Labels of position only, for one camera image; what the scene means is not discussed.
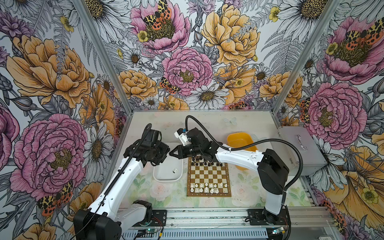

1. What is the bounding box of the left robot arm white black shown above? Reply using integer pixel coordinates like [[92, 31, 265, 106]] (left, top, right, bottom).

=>
[[72, 124, 170, 240]]

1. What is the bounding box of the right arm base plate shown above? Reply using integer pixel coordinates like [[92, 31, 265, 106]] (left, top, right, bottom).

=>
[[245, 208, 291, 226]]

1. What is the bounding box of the aluminium corner post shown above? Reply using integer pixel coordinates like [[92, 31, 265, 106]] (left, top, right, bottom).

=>
[[74, 1, 133, 117], [272, 0, 341, 115]]

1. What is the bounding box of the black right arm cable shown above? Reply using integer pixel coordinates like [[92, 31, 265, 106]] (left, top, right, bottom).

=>
[[184, 115, 304, 240]]

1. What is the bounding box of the white plastic tray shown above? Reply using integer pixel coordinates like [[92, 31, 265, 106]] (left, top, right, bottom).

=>
[[153, 156, 184, 183]]

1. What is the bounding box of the wooden chess board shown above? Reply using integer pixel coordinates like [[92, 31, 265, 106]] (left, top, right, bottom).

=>
[[187, 156, 232, 198]]

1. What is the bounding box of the yellow plastic tray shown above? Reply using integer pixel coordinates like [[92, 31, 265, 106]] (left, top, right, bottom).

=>
[[227, 132, 258, 171]]

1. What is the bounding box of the aluminium corner post right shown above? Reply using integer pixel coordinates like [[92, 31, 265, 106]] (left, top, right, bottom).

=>
[[272, 0, 341, 115]]

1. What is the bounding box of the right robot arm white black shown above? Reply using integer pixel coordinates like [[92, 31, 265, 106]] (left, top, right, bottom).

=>
[[169, 128, 289, 225]]

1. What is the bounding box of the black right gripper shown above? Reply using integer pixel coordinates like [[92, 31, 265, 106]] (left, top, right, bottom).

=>
[[169, 143, 202, 159]]

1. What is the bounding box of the grey metal box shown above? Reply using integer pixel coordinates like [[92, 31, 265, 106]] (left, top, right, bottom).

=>
[[271, 127, 327, 176]]

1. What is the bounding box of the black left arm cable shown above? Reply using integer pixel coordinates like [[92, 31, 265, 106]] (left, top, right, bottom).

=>
[[70, 122, 153, 240]]

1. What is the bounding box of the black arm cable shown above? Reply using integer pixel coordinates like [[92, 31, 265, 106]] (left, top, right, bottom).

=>
[[70, 122, 153, 240], [184, 115, 304, 240]]

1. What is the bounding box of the aluminium corner post left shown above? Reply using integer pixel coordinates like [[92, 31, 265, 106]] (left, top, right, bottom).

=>
[[74, 1, 133, 117]]

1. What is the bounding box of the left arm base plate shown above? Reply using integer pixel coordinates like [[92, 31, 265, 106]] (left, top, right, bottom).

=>
[[134, 210, 168, 228]]

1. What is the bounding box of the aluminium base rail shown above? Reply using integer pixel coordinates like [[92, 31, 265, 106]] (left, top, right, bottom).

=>
[[78, 206, 334, 230]]

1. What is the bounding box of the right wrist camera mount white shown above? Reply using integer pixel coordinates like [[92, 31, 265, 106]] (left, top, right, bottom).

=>
[[174, 128, 191, 146]]

